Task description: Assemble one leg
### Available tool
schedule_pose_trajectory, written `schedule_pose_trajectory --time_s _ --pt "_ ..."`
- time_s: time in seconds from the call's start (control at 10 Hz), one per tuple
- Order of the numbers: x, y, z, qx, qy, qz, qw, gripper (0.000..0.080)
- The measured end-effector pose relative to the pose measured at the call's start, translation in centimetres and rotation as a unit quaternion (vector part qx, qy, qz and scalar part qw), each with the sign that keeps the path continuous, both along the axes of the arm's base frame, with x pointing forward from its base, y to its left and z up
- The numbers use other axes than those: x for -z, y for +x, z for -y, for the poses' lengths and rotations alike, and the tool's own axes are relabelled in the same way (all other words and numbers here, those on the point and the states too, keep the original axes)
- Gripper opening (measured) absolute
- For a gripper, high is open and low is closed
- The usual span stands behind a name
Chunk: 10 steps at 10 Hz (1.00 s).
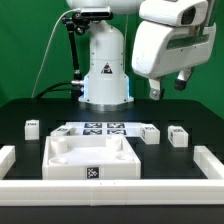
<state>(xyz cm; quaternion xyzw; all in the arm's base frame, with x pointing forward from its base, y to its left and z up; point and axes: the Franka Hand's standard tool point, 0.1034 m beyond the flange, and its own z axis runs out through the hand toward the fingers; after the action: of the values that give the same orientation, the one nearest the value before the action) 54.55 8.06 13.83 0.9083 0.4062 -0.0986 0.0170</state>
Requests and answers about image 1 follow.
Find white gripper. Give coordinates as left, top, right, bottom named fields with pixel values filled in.
left=132, top=22, right=216, bottom=100

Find white square tabletop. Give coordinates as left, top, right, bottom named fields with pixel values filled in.
left=42, top=135, right=141, bottom=180

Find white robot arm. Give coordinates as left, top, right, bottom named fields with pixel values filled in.
left=66, top=0, right=217, bottom=111

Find white U-shaped fence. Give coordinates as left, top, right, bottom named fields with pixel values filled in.
left=0, top=146, right=224, bottom=206

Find white marker base plate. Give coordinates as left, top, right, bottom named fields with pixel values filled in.
left=67, top=122, right=142, bottom=137

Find grey camera on mount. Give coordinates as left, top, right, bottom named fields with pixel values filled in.
left=74, top=6, right=113, bottom=20

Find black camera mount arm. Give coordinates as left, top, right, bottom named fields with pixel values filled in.
left=62, top=16, right=85, bottom=80

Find white camera cable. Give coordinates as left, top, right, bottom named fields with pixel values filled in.
left=31, top=7, right=82, bottom=99

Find black base cables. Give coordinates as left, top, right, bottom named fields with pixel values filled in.
left=35, top=79, right=86, bottom=100

